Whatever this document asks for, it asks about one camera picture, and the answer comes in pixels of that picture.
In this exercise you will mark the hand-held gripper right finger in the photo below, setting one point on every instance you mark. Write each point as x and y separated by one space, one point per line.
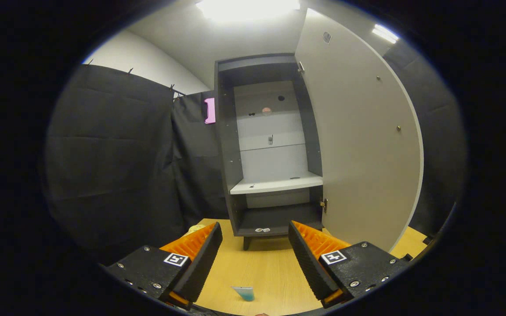
310 263

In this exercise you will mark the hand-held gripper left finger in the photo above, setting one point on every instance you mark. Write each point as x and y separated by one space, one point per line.
200 263

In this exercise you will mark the blue and white tube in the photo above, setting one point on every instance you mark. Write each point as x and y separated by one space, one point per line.
245 294

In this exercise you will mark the light grey cabinet door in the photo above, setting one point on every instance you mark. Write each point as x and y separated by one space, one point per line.
358 153

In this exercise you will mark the yellow plush toy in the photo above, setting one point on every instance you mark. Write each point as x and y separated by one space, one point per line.
193 228

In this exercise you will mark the white cabinet shelf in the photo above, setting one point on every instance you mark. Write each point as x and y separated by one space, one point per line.
275 184

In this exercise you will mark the dark grey cabinet body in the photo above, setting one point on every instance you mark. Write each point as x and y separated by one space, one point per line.
224 153

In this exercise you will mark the black backdrop cloth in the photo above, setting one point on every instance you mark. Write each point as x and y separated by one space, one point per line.
112 166

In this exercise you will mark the double strip ceiling light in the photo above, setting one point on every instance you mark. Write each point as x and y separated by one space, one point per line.
384 34

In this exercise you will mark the large ceiling light panel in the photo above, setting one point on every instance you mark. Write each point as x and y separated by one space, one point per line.
248 8

